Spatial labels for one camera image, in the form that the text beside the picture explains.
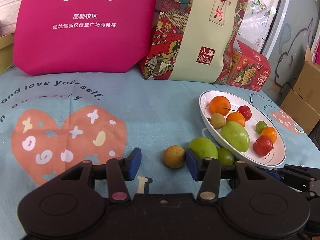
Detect white floral bag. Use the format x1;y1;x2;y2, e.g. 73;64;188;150
236;0;278;53

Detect red green printed gift bag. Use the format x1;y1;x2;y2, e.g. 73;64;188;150
139;0;251;84

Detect white vertical frame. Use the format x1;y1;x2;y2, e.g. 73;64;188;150
262;0;300;55

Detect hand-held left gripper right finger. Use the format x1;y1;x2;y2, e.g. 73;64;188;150
185;148;265;202

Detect brown cardboard box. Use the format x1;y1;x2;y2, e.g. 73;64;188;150
279;44;320;135

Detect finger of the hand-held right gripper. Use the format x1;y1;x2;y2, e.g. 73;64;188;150
260;169;320;200
284;164;320;179

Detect large green plum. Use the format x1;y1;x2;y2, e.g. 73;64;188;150
188;137;219;160
220;121;250;153

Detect pink tote bag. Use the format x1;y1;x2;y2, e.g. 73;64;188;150
14;0;160;76

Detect blue printed tablecloth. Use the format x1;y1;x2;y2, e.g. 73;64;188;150
0;65;320;230

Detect white plate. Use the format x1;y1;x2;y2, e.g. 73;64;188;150
199;90;286;167

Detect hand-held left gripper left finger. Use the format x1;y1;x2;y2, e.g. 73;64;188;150
57;147;142;204

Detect brown longan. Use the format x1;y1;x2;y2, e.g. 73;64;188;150
163;146;186;169
209;113;227;130

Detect small green plum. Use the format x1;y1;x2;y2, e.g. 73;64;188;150
255;121;268;134
217;147;235;166

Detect orange tangerine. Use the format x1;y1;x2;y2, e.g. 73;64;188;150
226;112;246;128
209;96;231;115
261;127;277;143

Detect red cracker box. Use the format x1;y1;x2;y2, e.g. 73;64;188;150
226;40;272;92

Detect small red apple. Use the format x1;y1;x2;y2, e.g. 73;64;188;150
253;135;274;158
237;106;252;121

